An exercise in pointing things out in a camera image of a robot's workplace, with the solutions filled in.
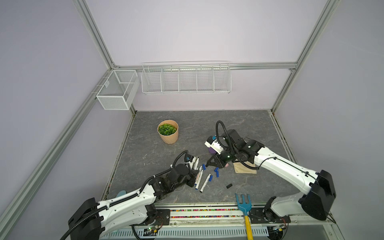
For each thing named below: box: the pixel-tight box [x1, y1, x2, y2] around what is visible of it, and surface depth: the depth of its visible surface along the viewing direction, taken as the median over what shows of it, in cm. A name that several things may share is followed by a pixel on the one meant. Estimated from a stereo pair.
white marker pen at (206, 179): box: [199, 173, 212, 193], surface depth 86 cm
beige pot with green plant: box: [157, 120, 179, 145], surface depth 96 cm
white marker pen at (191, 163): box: [189, 156, 196, 170], surface depth 72 cm
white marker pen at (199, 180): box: [195, 169, 204, 190], surface depth 87 cm
